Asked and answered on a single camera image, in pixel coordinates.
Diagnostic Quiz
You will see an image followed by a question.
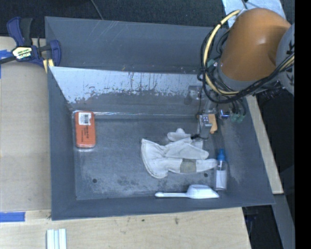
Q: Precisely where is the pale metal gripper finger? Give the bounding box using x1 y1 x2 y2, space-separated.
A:
184 85 202 105
197 114 214 140

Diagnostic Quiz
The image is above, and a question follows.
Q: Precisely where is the clear spray bottle blue cap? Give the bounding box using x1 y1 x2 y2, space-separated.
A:
214 148 229 191

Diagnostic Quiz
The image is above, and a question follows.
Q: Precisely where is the white work glove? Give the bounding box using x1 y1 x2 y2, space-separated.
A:
140 128 219 179

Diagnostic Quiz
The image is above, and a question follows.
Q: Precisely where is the white plastic scoop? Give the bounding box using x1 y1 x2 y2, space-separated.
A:
154 184 220 200

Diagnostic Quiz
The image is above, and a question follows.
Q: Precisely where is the grey metal bin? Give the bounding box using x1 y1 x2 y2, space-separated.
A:
44 16 277 222

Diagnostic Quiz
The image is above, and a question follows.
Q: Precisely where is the orange flat block with label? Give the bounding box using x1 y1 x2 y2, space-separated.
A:
74 110 97 149

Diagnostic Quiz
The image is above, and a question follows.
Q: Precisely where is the pale wood flat board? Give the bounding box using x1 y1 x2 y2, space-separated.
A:
0 61 52 213

